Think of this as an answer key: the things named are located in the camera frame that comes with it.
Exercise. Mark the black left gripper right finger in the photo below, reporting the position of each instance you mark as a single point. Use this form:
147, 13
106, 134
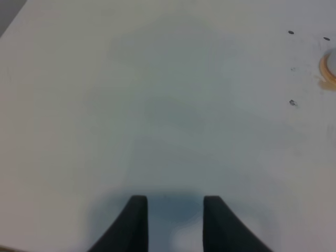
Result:
224, 231

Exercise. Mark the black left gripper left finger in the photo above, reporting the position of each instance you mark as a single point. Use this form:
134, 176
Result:
130, 231

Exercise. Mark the orange coaster far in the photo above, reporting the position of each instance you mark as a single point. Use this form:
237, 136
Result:
328, 78

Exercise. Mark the white teacup far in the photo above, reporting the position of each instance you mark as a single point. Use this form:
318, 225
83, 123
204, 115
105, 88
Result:
331, 62

